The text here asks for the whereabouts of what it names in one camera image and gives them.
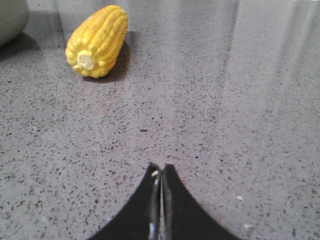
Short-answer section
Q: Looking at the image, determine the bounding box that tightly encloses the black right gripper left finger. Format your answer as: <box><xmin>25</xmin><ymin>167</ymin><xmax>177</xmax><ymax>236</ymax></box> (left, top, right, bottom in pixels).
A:
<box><xmin>90</xmin><ymin>162</ymin><xmax>161</xmax><ymax>240</ymax></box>

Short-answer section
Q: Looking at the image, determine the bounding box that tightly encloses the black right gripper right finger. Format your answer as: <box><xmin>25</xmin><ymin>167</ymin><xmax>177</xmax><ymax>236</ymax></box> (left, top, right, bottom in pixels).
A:
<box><xmin>161</xmin><ymin>164</ymin><xmax>238</xmax><ymax>240</ymax></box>

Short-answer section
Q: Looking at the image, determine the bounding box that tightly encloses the yellow plastic corn cob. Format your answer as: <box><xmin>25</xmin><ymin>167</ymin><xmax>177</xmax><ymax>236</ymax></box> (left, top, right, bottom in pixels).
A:
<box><xmin>65</xmin><ymin>5</ymin><xmax>129</xmax><ymax>79</ymax></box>

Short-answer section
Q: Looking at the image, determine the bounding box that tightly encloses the grey-green cooking pot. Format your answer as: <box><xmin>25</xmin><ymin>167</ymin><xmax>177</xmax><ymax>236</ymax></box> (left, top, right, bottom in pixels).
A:
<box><xmin>0</xmin><ymin>0</ymin><xmax>30</xmax><ymax>46</ymax></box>

